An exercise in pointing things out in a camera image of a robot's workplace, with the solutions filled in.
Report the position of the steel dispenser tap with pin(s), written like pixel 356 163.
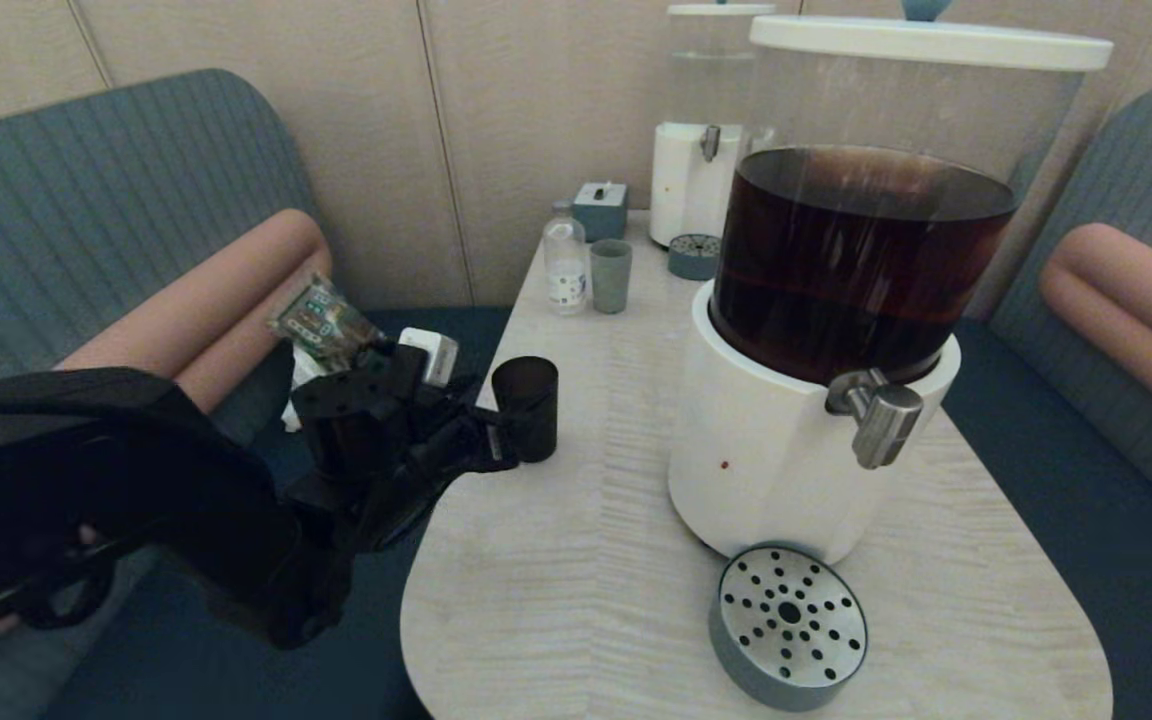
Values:
pixel 886 425

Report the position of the large blue-grey perforated drip tray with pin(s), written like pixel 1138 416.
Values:
pixel 786 620

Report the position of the black tapered cup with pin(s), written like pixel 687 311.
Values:
pixel 531 420

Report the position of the small blue-grey drip tray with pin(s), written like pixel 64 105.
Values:
pixel 691 260

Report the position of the large tea dispenser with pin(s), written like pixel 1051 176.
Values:
pixel 786 450

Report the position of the green patterned snack packet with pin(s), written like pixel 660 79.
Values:
pixel 321 320

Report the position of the small clear water dispenser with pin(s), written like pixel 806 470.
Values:
pixel 681 180

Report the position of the crumpled white tissue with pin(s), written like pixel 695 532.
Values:
pixel 296 400

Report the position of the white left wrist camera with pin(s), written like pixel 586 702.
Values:
pixel 433 355

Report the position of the dark blue seat cushion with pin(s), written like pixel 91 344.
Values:
pixel 186 670
pixel 1086 530

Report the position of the blue-grey napkin box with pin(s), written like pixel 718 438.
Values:
pixel 600 210

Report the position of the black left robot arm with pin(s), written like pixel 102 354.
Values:
pixel 136 480

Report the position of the pink bolster cushion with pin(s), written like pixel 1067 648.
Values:
pixel 1136 310
pixel 216 310

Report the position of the grey-blue cup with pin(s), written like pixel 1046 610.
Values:
pixel 611 278

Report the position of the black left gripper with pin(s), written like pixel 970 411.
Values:
pixel 456 440

